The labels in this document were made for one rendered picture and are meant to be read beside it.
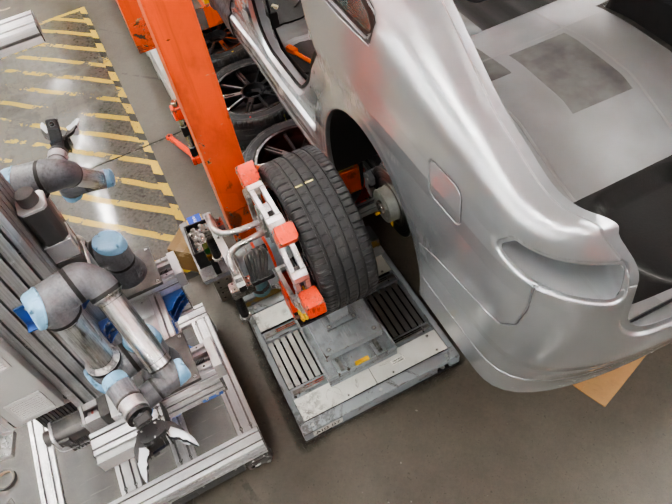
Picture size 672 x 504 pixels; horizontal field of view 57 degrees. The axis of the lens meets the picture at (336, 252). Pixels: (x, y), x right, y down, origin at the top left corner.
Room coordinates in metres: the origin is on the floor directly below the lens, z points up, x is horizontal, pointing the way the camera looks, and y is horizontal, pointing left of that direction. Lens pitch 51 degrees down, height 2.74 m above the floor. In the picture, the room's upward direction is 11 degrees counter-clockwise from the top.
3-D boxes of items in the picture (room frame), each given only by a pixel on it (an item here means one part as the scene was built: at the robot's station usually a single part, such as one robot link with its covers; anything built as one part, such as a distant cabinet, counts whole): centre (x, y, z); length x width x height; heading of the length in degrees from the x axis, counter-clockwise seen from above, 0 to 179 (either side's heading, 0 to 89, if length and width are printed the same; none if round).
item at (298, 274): (1.62, 0.22, 0.85); 0.54 x 0.07 x 0.54; 17
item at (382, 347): (1.64, 0.05, 0.13); 0.50 x 0.36 x 0.10; 17
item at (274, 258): (1.60, 0.29, 0.85); 0.21 x 0.14 x 0.14; 107
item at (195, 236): (2.03, 0.62, 0.52); 0.20 x 0.14 x 0.13; 14
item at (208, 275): (2.07, 0.63, 0.44); 0.43 x 0.17 x 0.03; 17
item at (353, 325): (1.67, 0.06, 0.32); 0.40 x 0.30 x 0.28; 17
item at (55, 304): (1.12, 0.82, 1.19); 0.15 x 0.12 x 0.55; 122
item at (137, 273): (1.66, 0.85, 0.87); 0.15 x 0.15 x 0.10
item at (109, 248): (1.66, 0.86, 0.98); 0.13 x 0.12 x 0.14; 93
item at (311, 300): (1.32, 0.12, 0.85); 0.09 x 0.08 x 0.07; 17
